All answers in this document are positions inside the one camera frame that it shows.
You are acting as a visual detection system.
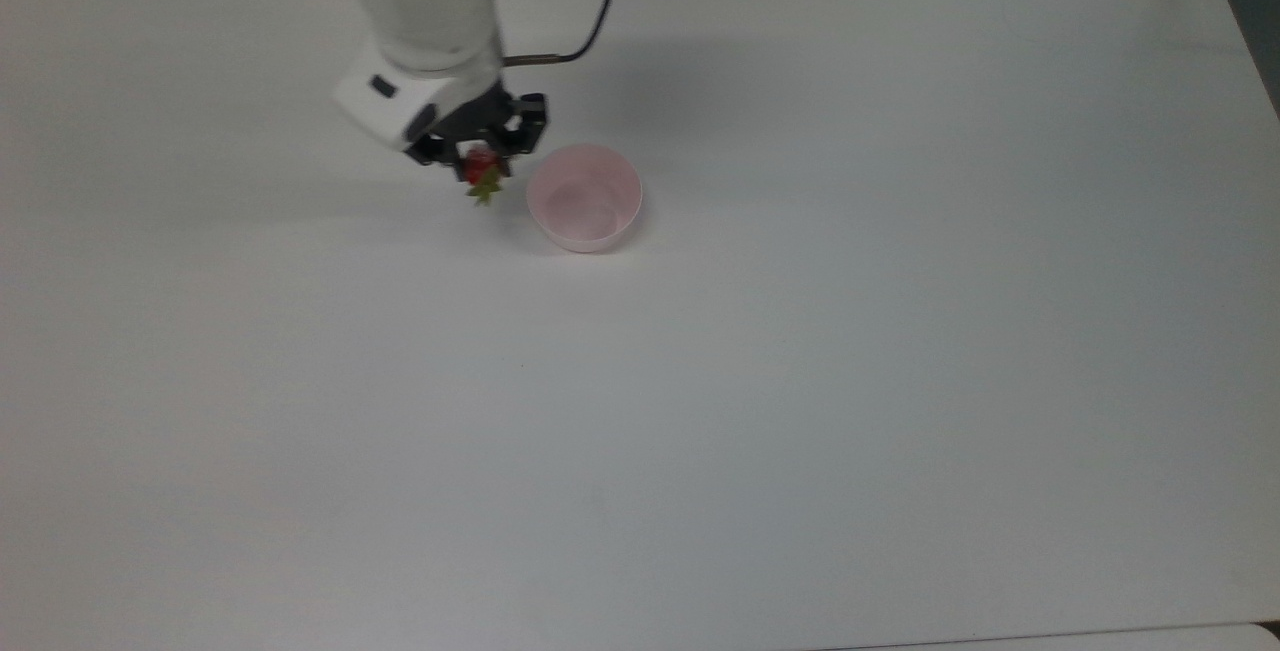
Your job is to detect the pink plastic bowl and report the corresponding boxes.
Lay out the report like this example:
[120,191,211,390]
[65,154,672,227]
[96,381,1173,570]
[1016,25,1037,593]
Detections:
[526,142,644,254]

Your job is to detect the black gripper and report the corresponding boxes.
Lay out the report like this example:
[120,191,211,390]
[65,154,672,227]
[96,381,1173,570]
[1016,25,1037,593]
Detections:
[405,81,550,178]

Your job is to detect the red strawberry with green leaves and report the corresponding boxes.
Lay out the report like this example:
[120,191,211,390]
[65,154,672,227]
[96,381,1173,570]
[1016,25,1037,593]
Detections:
[461,145,507,208]

